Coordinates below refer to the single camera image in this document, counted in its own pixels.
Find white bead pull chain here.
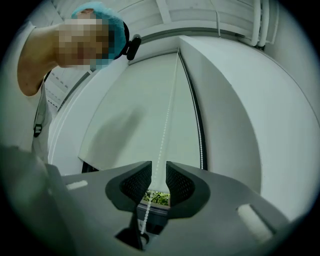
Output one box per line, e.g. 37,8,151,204
139,46,209,236

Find white roller blind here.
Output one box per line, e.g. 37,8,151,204
76,48,209,174

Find blue hair cap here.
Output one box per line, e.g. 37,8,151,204
70,1,127,61

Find person's head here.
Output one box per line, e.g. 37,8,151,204
18,1,131,98

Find green shrubs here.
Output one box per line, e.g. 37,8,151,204
142,189,172,207

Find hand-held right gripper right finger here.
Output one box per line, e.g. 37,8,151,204
159,160,289,256

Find grey chest strap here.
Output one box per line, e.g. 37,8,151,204
32,71,48,139

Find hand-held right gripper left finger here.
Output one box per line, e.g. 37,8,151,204
61,160,153,256

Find dark window frame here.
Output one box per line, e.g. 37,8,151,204
80,159,174,236

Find black head camera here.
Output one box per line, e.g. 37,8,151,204
125,34,143,62

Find person's beige shirt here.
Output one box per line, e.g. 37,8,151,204
0,21,63,176

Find white ceiling pipe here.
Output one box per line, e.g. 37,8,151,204
261,0,280,49
251,0,266,47

